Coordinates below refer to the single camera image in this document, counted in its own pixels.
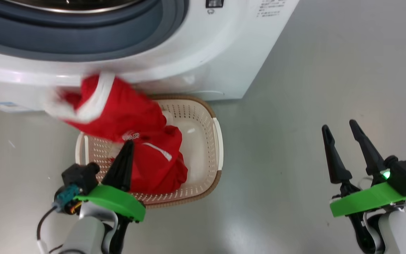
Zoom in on black cable with teal connector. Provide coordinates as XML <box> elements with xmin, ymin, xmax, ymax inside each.
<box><xmin>37</xmin><ymin>183</ymin><xmax>82</xmax><ymax>254</ymax></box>

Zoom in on grey rubber door seal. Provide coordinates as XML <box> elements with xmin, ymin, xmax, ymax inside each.
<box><xmin>0</xmin><ymin>0</ymin><xmax>189</xmax><ymax>62</ymax></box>

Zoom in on white washing machine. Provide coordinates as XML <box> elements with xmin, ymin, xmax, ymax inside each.
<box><xmin>0</xmin><ymin>0</ymin><xmax>300</xmax><ymax>113</ymax></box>

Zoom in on washing machine drum opening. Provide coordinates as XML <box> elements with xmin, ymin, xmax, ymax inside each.
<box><xmin>0</xmin><ymin>0</ymin><xmax>143</xmax><ymax>14</ymax></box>

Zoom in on blue energy label sticker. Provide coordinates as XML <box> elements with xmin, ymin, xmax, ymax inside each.
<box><xmin>0</xmin><ymin>102</ymin><xmax>31</xmax><ymax>113</ymax></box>

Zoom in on red basketball jersey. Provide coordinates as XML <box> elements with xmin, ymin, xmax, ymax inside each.
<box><xmin>44</xmin><ymin>72</ymin><xmax>189</xmax><ymax>195</ymax></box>

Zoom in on round white filter cover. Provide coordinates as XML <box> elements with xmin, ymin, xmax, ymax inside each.
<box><xmin>189</xmin><ymin>90</ymin><xmax>224</xmax><ymax>97</ymax></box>

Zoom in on cream perforated laundry basket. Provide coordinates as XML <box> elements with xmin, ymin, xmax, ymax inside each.
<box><xmin>75</xmin><ymin>93</ymin><xmax>223</xmax><ymax>208</ymax></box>

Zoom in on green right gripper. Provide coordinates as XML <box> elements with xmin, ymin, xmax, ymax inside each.
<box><xmin>322</xmin><ymin>119</ymin><xmax>406</xmax><ymax>253</ymax></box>

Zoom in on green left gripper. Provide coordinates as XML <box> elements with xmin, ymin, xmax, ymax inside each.
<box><xmin>73</xmin><ymin>140</ymin><xmax>146</xmax><ymax>254</ymax></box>

